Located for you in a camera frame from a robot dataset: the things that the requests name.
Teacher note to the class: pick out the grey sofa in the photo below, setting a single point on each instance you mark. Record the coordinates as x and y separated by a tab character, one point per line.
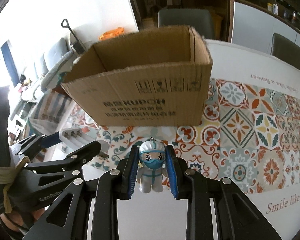
42	73

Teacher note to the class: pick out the dark chair behind box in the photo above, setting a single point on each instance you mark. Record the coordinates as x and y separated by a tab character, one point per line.
200	19

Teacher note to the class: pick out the patterned tile table mat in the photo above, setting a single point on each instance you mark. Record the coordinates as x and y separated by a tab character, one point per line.
247	133

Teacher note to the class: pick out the black handled floor tool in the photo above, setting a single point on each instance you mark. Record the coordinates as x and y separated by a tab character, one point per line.
76	44

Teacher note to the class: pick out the striped fabric basket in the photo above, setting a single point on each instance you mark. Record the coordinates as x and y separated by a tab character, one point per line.
48	112

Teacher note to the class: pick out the dark chair at right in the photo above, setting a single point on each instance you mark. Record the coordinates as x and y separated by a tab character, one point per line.
285	50

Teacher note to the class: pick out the orange plastic crate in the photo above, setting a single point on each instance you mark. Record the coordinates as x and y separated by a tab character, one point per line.
112	33

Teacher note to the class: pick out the white medic figurine keychain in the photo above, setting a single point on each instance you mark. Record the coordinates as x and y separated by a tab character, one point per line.
152	156

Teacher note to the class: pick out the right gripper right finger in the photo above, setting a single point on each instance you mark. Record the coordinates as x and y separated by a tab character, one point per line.
215	207

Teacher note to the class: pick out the white battery charger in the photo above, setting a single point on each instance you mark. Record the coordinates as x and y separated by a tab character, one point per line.
75	139

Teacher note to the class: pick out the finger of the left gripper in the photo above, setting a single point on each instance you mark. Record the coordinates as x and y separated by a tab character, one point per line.
33	144
74	160

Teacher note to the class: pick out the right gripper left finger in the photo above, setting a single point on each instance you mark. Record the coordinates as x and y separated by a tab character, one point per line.
68	216

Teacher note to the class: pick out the brown cardboard box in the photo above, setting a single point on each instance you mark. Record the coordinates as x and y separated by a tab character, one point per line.
156	77

